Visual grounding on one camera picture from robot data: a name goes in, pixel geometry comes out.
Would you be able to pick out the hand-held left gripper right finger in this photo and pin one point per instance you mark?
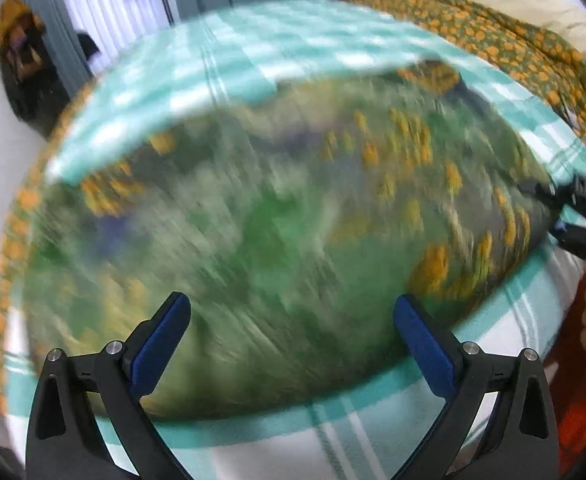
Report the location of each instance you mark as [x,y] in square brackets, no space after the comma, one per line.
[425,347]

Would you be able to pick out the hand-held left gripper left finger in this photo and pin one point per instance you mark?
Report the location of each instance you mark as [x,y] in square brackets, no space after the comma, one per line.
[160,345]

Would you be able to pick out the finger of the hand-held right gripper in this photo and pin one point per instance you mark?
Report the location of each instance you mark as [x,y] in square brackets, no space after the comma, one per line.
[578,240]
[548,194]

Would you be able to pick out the green landscape print jacket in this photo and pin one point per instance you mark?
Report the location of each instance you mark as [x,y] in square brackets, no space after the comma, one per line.
[273,240]

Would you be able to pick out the person's orange clothing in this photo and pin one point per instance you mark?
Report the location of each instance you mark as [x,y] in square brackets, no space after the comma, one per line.
[578,410]

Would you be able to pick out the orange floral quilt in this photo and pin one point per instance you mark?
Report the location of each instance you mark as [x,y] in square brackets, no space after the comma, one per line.
[498,25]

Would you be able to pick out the small black hanging garment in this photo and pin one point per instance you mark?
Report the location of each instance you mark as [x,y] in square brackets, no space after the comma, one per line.
[88,45]

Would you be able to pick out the green checked bed sheet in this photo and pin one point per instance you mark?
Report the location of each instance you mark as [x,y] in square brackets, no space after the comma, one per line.
[253,45]

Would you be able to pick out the white sheer curtain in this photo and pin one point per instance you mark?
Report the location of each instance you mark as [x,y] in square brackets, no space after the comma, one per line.
[113,15]

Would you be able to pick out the narrow blue curtain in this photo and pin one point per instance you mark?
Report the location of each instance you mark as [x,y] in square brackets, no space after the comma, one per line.
[63,25]

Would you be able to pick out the yellow hooded garment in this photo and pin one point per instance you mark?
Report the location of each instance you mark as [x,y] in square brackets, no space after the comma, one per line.
[18,25]

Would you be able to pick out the dark bag on wall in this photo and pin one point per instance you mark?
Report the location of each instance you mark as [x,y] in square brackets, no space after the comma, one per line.
[33,95]

